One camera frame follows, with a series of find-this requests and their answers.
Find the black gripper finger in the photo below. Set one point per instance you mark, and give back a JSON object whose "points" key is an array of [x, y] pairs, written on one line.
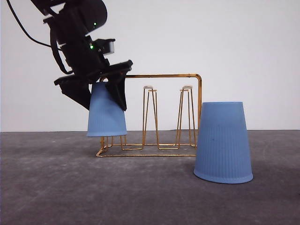
{"points": [[116, 86], [77, 87]]}

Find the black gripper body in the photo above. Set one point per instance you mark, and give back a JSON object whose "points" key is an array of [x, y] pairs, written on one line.
{"points": [[89, 64]]}

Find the blue ribbed plastic cup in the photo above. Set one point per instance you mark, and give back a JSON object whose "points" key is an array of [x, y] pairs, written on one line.
{"points": [[106, 116]]}

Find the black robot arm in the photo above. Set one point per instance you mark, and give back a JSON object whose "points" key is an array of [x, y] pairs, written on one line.
{"points": [[72, 20]]}

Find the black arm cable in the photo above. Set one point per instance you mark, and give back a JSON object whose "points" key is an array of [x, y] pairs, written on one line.
{"points": [[42, 44]]}

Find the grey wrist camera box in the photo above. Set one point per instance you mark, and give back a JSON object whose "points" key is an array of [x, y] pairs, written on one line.
{"points": [[105, 46]]}

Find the gold wire cup rack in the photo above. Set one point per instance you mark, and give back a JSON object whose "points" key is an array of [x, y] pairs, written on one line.
{"points": [[150, 97]]}

